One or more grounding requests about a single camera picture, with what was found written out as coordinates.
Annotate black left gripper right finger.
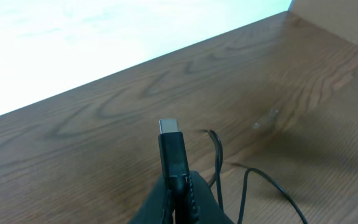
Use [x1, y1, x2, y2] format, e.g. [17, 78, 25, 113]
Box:
[187, 171, 233, 224]

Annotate clear tape piece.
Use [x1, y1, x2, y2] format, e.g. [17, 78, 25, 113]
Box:
[252, 110, 279, 131]

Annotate cardboard side panel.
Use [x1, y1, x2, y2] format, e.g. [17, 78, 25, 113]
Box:
[288, 0, 358, 45]

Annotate black USB-C cable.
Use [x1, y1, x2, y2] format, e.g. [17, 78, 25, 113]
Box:
[157, 118, 309, 224]

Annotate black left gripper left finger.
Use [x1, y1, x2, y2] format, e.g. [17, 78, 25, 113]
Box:
[127, 177, 172, 224]

